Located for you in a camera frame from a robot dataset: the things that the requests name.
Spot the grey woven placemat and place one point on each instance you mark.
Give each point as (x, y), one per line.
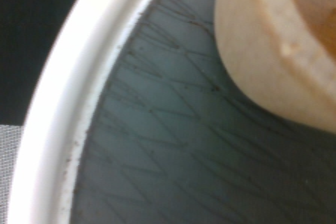
(9, 143)

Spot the white two-tier round shelf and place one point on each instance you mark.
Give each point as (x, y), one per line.
(144, 142)

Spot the tan wooden cup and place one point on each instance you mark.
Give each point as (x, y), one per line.
(276, 42)

